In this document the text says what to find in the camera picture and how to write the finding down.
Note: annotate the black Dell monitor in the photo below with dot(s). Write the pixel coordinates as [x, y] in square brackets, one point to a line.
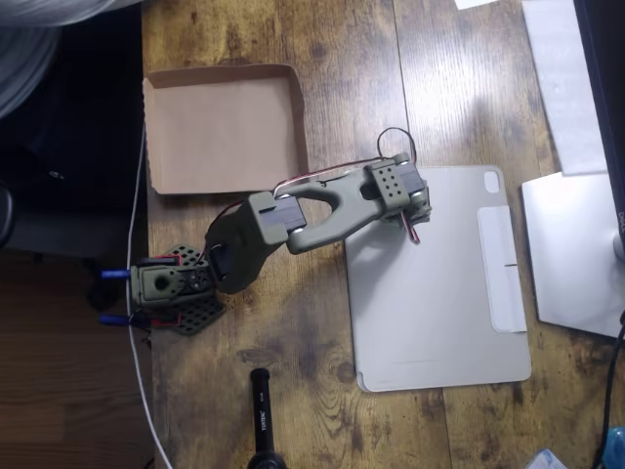
[608, 98]

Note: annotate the white paper sheet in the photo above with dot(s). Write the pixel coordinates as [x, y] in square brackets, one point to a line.
[476, 3]

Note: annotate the black chair armrest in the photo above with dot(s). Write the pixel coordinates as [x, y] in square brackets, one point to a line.
[4, 217]

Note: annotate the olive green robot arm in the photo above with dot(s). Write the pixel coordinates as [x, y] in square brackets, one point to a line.
[337, 215]

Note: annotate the black camera stand pole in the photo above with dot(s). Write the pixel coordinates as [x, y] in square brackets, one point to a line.
[262, 410]

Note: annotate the brown cardboard tray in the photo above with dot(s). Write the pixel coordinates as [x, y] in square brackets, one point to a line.
[224, 137]

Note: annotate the silver monitor stand base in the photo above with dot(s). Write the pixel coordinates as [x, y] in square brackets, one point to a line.
[571, 254]

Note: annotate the white foam sheet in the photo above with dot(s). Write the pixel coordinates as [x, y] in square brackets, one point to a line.
[566, 88]

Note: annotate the person in grey shirt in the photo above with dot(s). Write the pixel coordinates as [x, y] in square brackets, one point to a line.
[19, 58]

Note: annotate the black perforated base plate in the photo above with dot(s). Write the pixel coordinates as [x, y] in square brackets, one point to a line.
[200, 312]

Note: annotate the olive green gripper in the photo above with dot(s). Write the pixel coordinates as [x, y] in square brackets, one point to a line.
[424, 209]

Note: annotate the blue round object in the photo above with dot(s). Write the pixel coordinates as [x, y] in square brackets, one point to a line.
[616, 447]

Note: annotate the white and blue box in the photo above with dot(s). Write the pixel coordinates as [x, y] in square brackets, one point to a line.
[547, 460]

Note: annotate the tablet in beige case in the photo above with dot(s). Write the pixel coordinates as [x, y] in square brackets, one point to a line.
[439, 317]

